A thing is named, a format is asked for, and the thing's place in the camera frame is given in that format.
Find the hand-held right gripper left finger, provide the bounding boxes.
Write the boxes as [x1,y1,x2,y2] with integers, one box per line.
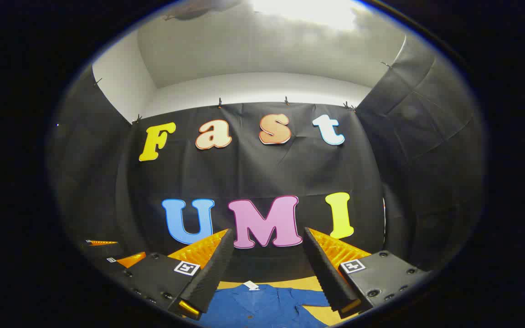
[124,229,236,319]

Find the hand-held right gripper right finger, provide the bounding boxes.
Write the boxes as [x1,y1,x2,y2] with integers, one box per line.
[303,227,429,319]

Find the blue corduroy shirt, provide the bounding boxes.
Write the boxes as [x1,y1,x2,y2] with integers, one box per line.
[190,281,336,328]

